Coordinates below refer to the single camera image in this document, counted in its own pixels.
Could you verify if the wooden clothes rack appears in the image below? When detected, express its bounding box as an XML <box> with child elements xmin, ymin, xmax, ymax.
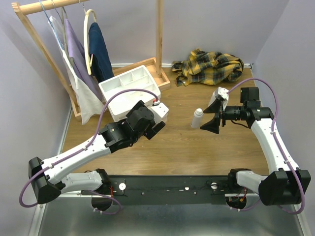
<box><xmin>11</xmin><ymin>0</ymin><xmax>171</xmax><ymax>117</ymax></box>

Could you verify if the short white bottle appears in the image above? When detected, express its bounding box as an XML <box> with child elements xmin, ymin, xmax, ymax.
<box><xmin>191</xmin><ymin>108</ymin><xmax>203</xmax><ymax>129</ymax></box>

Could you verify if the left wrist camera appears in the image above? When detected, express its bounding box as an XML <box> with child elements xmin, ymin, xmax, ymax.
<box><xmin>149</xmin><ymin>100</ymin><xmax>169</xmax><ymax>123</ymax></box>

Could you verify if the white hanging garment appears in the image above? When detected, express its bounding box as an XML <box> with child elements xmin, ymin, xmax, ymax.
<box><xmin>49</xmin><ymin>16</ymin><xmax>104</xmax><ymax>125</ymax></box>

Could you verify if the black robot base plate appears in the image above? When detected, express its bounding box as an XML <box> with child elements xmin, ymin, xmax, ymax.
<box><xmin>109</xmin><ymin>175</ymin><xmax>244</xmax><ymax>206</ymax></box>

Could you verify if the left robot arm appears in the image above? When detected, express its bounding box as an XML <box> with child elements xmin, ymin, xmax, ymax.
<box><xmin>29</xmin><ymin>101</ymin><xmax>169</xmax><ymax>204</ymax></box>

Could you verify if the lavender hanging garment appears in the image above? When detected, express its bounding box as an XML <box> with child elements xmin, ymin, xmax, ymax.
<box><xmin>64</xmin><ymin>19</ymin><xmax>102</xmax><ymax>101</ymax></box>

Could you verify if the navy blue hanging garment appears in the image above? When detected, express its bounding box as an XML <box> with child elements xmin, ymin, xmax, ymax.
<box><xmin>88</xmin><ymin>22</ymin><xmax>114</xmax><ymax>83</ymax></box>

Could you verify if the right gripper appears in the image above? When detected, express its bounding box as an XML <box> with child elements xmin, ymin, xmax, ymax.
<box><xmin>200</xmin><ymin>97</ymin><xmax>246</xmax><ymax>134</ymax></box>

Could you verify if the cream wooden hanger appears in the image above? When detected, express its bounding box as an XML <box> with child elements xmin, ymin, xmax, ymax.
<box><xmin>83</xmin><ymin>9</ymin><xmax>97</xmax><ymax>75</ymax></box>

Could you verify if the tall white bottle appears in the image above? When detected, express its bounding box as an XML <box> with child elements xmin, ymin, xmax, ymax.
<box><xmin>208</xmin><ymin>96</ymin><xmax>216</xmax><ymax>107</ymax></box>

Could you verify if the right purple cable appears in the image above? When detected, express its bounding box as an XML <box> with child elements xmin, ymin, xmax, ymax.
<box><xmin>227</xmin><ymin>78</ymin><xmax>306</xmax><ymax>215</ymax></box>

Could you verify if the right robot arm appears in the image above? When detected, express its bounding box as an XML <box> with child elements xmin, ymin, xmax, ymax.
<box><xmin>200</xmin><ymin>87</ymin><xmax>311</xmax><ymax>206</ymax></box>

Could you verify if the white drawer organizer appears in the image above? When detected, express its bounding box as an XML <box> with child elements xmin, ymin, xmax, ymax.
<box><xmin>99</xmin><ymin>65</ymin><xmax>161</xmax><ymax>121</ymax></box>

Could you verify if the purple cable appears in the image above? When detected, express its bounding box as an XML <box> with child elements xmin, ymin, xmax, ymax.
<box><xmin>19</xmin><ymin>88</ymin><xmax>160</xmax><ymax>207</ymax></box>
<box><xmin>227</xmin><ymin>78</ymin><xmax>306</xmax><ymax>215</ymax></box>

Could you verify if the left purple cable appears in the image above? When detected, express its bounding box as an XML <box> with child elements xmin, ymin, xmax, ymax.
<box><xmin>19</xmin><ymin>88</ymin><xmax>160</xmax><ymax>207</ymax></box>

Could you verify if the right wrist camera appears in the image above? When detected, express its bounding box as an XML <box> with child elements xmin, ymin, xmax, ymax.
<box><xmin>213</xmin><ymin>87</ymin><xmax>229</xmax><ymax>107</ymax></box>

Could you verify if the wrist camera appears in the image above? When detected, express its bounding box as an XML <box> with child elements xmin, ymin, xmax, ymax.
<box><xmin>149</xmin><ymin>100</ymin><xmax>169</xmax><ymax>123</ymax></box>
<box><xmin>213</xmin><ymin>87</ymin><xmax>229</xmax><ymax>107</ymax></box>

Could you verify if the yellow plaid shirt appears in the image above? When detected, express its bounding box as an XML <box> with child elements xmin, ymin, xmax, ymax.
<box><xmin>171</xmin><ymin>49</ymin><xmax>245</xmax><ymax>86</ymax></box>

